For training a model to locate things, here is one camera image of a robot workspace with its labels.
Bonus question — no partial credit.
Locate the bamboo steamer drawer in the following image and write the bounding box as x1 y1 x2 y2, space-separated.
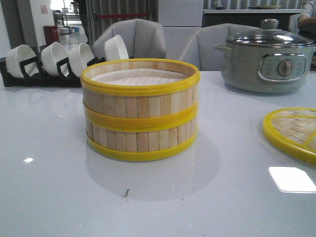
80 58 200 132
86 117 198 162

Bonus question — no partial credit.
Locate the white bowl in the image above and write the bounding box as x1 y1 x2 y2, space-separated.
104 35 129 61
5 44 36 79
41 42 68 77
68 43 94 77

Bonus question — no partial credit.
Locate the white bowl rightmost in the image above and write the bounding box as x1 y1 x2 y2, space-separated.
104 35 129 61

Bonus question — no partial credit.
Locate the yellow bamboo steamer lid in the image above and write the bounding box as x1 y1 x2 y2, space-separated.
262 108 316 164

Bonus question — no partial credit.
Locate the right grey armchair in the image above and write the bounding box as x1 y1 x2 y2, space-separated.
178 23 256 71

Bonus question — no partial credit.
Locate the upper steamer liner cloth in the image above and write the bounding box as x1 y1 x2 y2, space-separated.
91 68 187 86

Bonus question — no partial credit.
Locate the white cabinet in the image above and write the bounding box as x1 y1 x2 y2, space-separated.
158 0 203 59

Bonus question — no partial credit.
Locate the seated person in white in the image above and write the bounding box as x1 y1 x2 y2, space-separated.
297 0 316 29

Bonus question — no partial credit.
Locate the glass pot lid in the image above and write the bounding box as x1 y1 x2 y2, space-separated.
226 19 314 47

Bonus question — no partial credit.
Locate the grey-green electric cooking pot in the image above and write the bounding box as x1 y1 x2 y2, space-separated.
215 43 316 93

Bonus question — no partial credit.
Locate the red box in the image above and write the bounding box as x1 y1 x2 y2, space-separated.
43 25 59 46

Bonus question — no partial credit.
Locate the dark sideboard counter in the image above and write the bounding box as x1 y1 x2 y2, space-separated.
202 9 301 30

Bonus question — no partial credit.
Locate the black bowl rack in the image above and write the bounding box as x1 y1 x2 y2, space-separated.
0 56 107 87

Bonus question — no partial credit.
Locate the white bowl far left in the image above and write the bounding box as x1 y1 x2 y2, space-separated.
5 44 36 79

